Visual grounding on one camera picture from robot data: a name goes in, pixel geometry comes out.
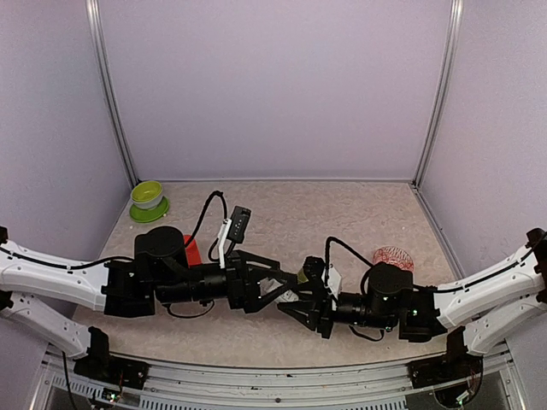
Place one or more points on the left aluminium frame post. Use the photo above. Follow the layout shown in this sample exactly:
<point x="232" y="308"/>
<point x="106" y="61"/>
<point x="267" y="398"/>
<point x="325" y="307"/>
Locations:
<point x="97" y="37"/>

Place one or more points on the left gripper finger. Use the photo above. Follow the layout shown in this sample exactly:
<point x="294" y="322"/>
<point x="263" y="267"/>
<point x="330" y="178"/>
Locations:
<point x="274" y="286"/>
<point x="253" y="261"/>

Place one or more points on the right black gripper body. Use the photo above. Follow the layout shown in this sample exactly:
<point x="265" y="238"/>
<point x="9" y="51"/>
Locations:
<point x="325" y="307"/>

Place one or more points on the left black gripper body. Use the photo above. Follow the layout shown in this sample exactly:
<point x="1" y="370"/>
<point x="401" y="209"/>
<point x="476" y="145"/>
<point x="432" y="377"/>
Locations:
<point x="236" y="295"/>

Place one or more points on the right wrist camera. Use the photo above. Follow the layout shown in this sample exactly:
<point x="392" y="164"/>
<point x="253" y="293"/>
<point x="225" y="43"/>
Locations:
<point x="322" y="280"/>

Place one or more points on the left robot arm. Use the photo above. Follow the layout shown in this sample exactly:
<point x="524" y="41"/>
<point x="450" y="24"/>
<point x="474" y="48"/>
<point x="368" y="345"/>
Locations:
<point x="158" y="272"/>

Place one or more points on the aluminium frame post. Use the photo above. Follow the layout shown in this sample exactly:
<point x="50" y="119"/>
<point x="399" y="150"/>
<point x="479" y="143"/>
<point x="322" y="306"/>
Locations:
<point x="97" y="37"/>
<point x="449" y="55"/>

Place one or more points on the red patterned bowl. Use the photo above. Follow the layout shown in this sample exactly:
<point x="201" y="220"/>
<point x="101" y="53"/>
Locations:
<point x="395" y="256"/>

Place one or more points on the orange pill bottle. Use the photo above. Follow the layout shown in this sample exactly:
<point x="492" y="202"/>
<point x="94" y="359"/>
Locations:
<point x="192" y="252"/>

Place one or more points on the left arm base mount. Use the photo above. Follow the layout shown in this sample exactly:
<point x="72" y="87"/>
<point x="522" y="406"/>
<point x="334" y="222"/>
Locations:
<point x="122" y="372"/>

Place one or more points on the green weekly pill organizer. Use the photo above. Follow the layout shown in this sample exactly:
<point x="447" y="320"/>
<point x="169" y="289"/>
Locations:
<point x="301" y="276"/>

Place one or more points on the right aluminium frame post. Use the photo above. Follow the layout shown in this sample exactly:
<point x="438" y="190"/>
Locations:
<point x="449" y="55"/>

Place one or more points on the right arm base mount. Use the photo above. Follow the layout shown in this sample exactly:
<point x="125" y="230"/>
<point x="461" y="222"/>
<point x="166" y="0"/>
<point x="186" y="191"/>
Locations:
<point x="438" y="370"/>

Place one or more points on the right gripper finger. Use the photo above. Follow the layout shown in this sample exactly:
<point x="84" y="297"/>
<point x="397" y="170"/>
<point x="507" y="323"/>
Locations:
<point x="309" y="292"/>
<point x="307" y="313"/>

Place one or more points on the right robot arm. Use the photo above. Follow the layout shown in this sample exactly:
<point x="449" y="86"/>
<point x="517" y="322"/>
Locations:
<point x="475" y="313"/>

